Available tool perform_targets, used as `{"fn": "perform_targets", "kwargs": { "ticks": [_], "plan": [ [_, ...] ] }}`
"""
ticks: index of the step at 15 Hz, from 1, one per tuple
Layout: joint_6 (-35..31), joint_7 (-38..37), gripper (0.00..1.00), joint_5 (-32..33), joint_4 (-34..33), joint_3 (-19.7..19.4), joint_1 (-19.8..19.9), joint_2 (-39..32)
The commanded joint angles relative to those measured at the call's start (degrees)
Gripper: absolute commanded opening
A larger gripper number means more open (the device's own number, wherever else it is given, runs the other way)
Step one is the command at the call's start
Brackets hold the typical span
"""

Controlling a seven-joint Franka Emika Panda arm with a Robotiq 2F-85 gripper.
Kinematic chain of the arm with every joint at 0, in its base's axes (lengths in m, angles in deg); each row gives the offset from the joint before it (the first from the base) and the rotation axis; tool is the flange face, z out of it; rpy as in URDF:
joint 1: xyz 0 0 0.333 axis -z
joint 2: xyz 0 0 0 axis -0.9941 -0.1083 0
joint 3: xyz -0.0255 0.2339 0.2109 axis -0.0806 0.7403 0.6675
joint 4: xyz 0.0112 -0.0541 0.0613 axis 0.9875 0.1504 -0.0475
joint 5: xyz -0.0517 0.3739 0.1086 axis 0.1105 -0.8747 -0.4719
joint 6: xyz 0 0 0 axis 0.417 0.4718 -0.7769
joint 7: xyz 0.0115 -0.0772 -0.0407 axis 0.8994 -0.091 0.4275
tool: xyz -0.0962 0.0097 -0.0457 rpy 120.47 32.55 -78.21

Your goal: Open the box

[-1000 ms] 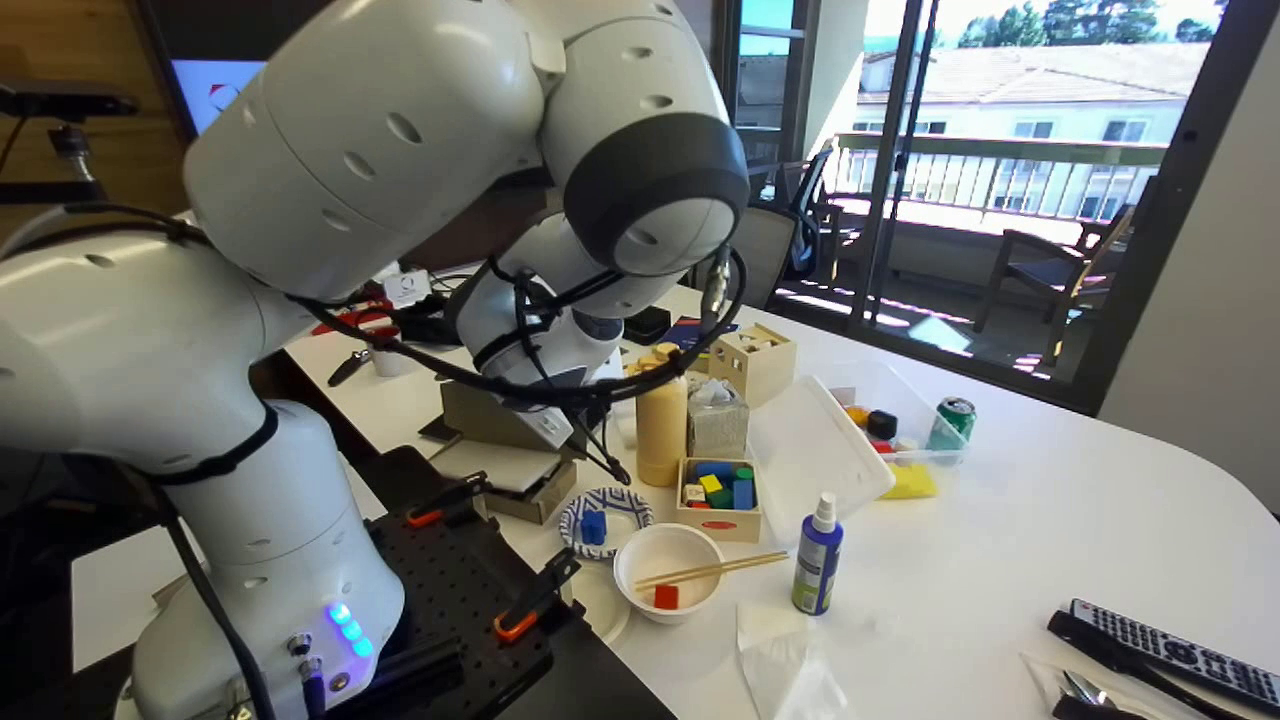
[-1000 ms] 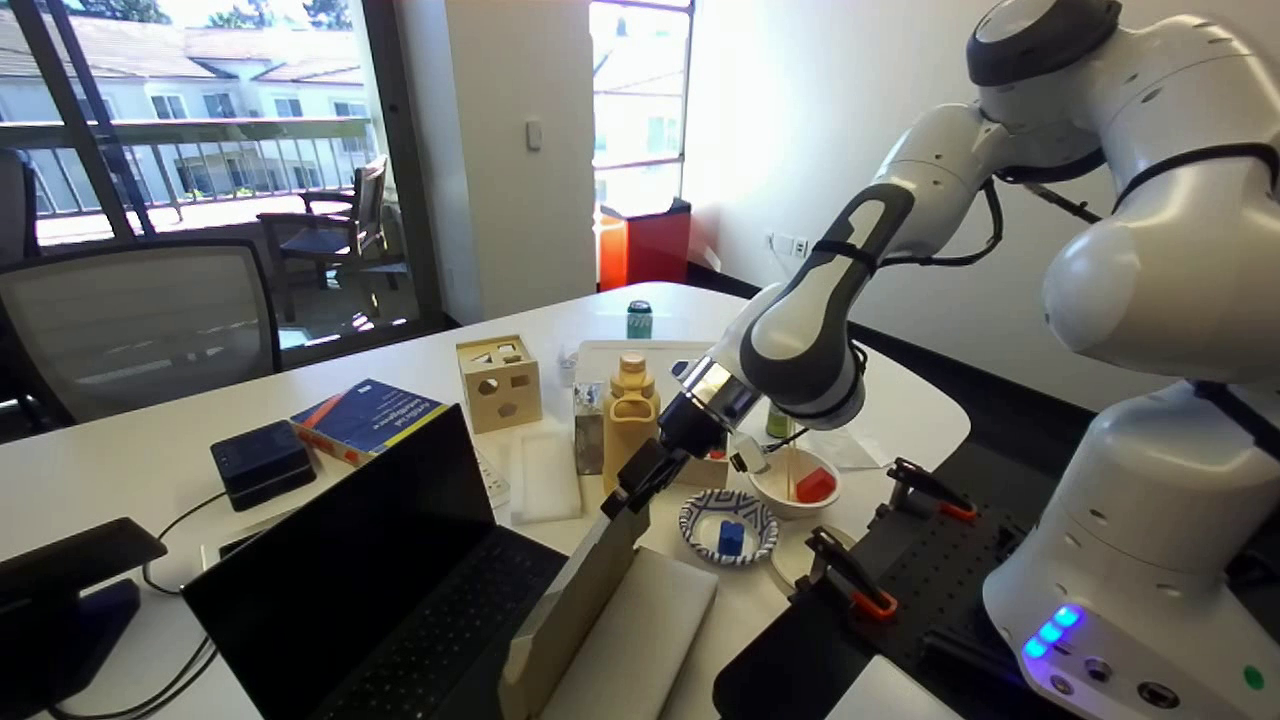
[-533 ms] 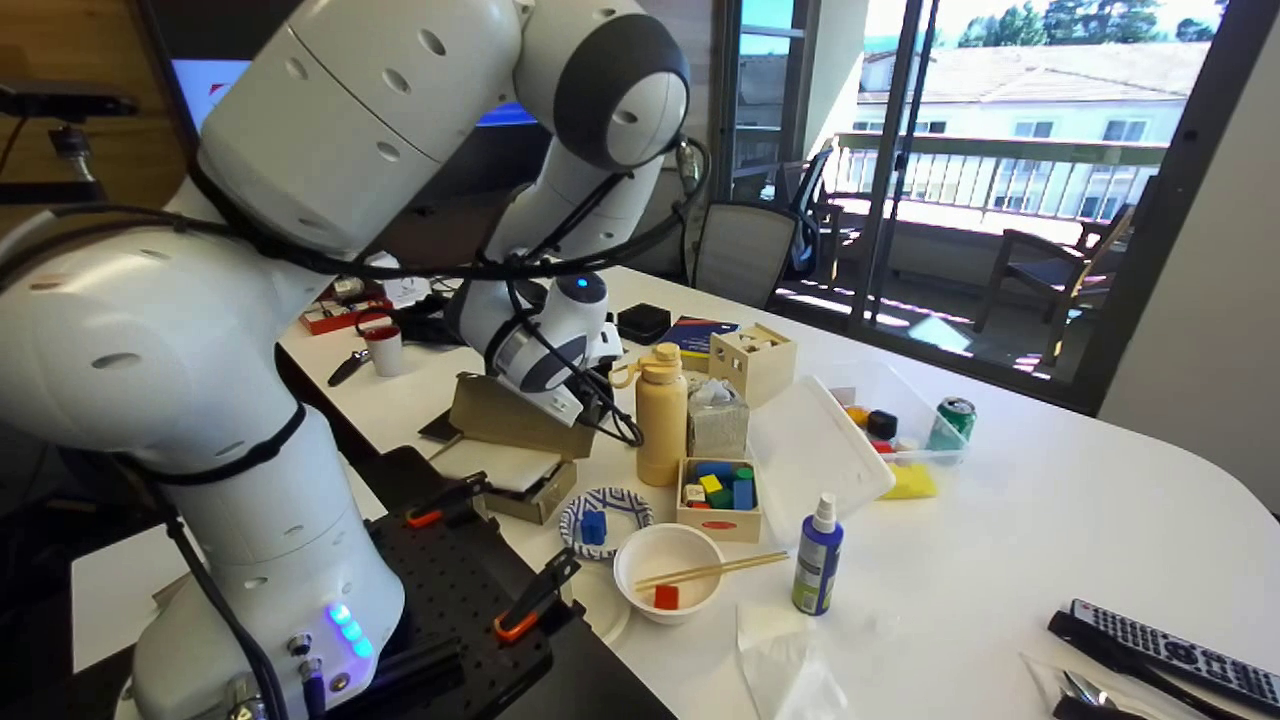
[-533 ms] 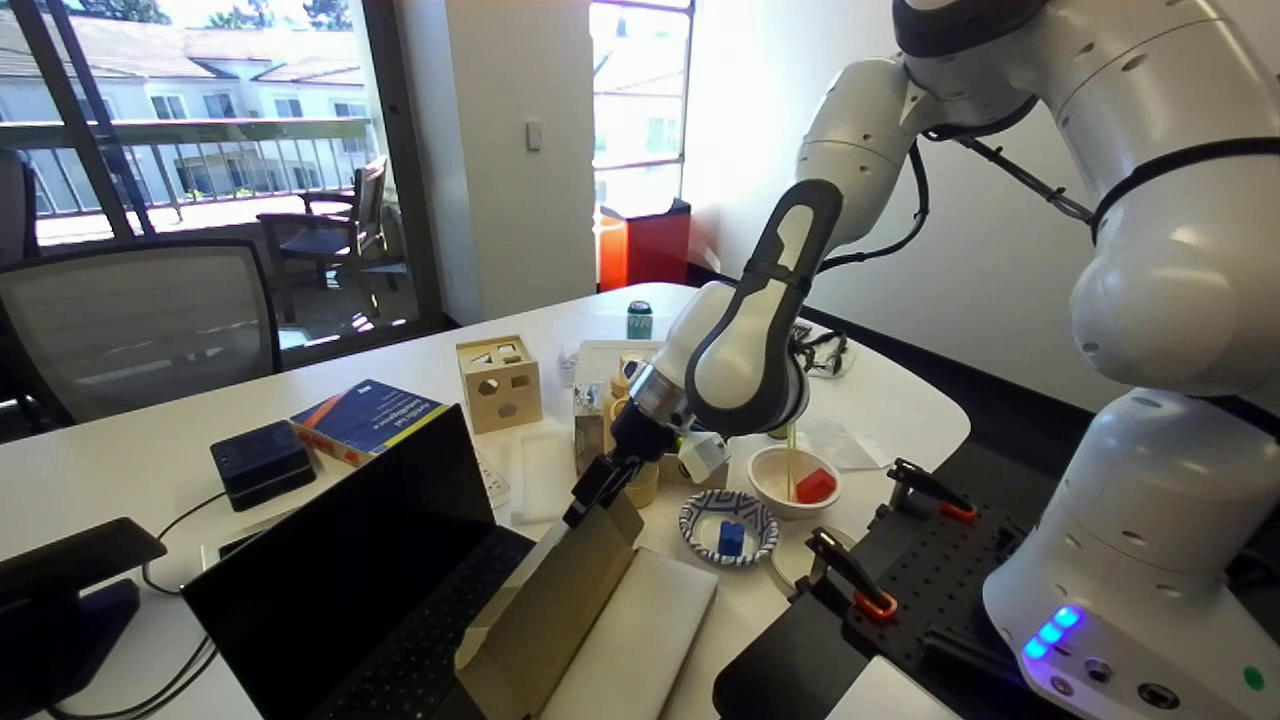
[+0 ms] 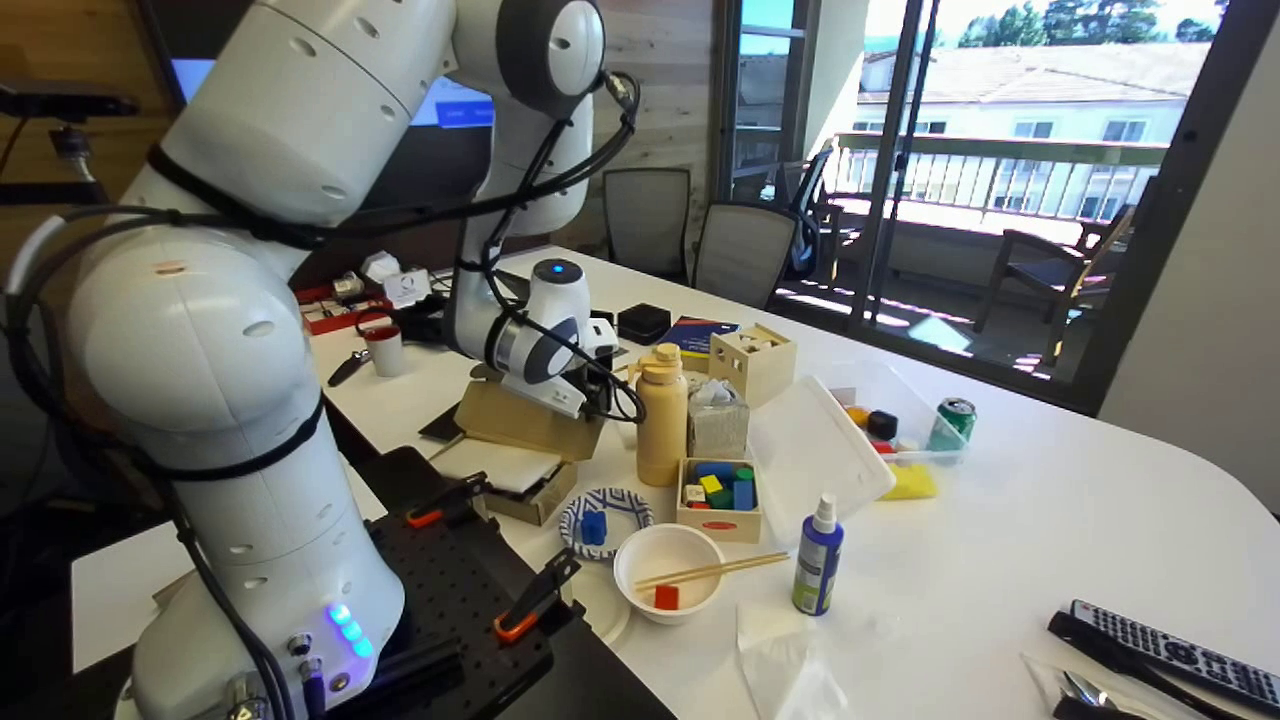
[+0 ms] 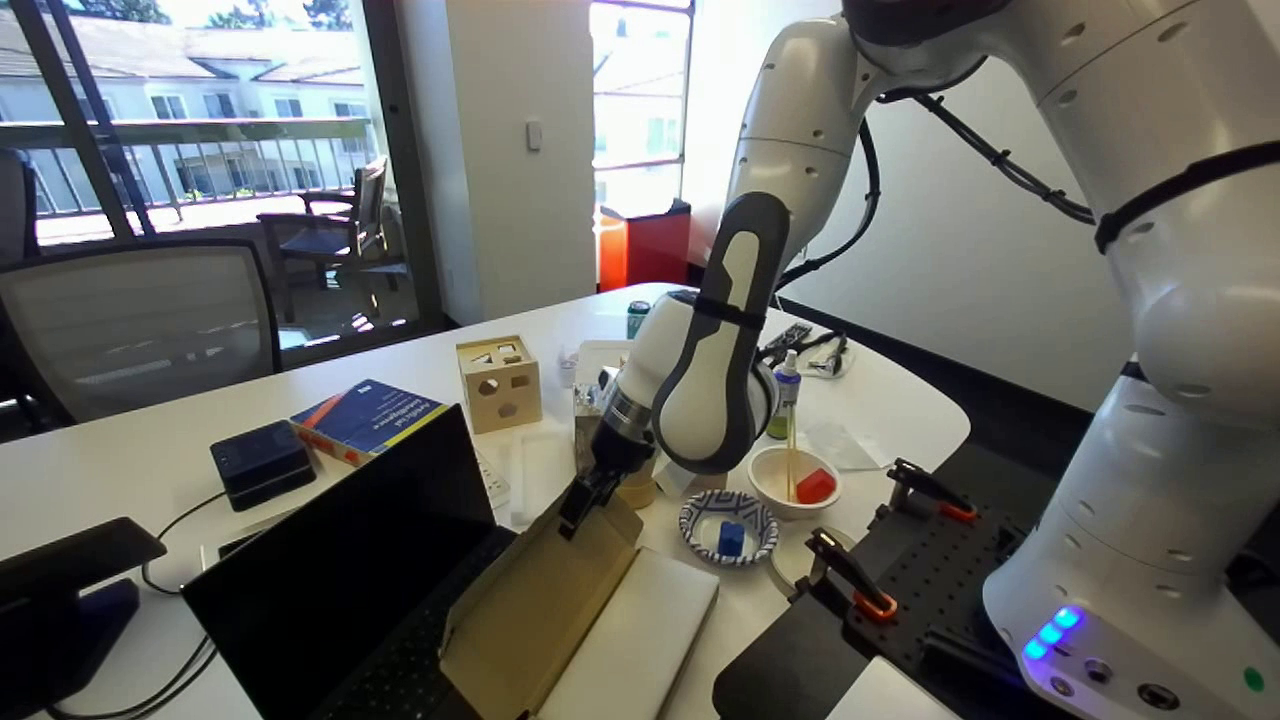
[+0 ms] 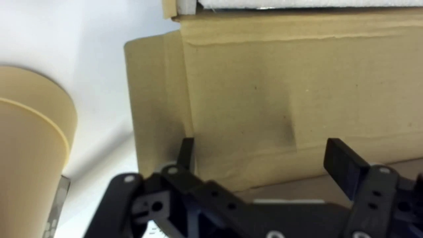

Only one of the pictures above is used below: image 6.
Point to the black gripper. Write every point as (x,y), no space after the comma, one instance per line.
(612,452)

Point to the brown cardboard box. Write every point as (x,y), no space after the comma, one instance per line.
(534,614)

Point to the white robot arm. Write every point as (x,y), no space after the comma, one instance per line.
(1172,267)

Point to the wooden shape sorter box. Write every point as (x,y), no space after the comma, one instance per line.
(500,385)

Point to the blue patterned paper plate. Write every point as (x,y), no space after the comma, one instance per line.
(702,525)

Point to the white foam sheet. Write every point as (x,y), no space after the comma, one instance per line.
(633,643)

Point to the white bowl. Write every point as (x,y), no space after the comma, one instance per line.
(779,471)

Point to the small clear bottle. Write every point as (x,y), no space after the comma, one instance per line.
(787,402)

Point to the red block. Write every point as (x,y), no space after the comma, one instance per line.
(812,485)

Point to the blue book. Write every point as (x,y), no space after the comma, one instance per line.
(366,417)

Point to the black laptop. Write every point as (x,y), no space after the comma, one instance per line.
(334,572)

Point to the black orange clamp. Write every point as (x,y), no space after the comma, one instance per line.
(846,572)
(924,485)

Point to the red cabinet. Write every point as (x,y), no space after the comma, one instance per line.
(653,247)

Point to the black glasses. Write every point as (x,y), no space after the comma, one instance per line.
(804,346)

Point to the black flat device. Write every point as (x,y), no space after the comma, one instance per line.
(261,462)

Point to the black mounting plate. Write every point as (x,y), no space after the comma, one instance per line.
(933,572)

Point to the dark outdoor chair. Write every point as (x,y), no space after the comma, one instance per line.
(343,240)

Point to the grey mesh office chair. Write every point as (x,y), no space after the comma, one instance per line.
(132,325)

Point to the black tablet stand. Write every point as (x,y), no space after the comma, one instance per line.
(55,586)

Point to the white wall switch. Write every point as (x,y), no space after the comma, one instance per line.
(534,136)

